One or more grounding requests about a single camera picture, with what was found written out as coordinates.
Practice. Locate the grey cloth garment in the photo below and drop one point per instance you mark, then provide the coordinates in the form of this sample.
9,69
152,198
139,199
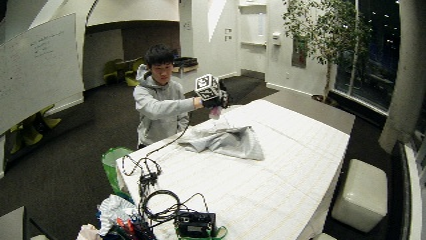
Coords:
231,140

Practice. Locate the white cube with black markers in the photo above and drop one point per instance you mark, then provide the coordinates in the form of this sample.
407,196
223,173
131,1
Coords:
207,86

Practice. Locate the the person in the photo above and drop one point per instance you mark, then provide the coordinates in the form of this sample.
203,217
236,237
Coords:
160,110

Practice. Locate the white door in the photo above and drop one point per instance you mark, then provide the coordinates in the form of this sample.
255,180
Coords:
254,36

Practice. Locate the green chair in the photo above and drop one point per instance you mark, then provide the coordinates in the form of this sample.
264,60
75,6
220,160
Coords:
134,75
34,128
112,70

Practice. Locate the white tablecloth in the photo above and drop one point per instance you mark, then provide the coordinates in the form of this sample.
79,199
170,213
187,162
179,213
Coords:
267,166

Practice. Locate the tall indoor tree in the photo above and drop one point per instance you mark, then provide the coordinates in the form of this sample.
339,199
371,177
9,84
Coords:
328,36

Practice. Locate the black electronic box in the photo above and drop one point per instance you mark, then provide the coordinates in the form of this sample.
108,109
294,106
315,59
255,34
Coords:
195,225

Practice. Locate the white crumpled plastic bag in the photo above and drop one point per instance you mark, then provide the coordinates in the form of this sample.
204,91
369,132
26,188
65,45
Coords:
114,210

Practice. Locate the white square ottoman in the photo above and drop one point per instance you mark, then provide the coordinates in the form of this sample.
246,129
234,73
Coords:
361,196

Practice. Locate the white whiteboard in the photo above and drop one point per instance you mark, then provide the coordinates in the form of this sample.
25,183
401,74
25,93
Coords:
35,73

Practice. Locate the dark bundle with coloured items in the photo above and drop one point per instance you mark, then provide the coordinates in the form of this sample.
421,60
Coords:
134,228

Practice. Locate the pale cloth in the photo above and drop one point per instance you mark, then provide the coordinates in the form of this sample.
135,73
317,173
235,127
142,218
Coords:
88,232

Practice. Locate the grey side table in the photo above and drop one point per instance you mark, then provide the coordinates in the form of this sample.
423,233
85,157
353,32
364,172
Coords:
13,225

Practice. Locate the white wall box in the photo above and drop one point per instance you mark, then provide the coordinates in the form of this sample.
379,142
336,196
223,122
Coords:
276,38

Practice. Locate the dark wall picture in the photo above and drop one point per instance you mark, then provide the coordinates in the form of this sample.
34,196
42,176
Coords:
300,53

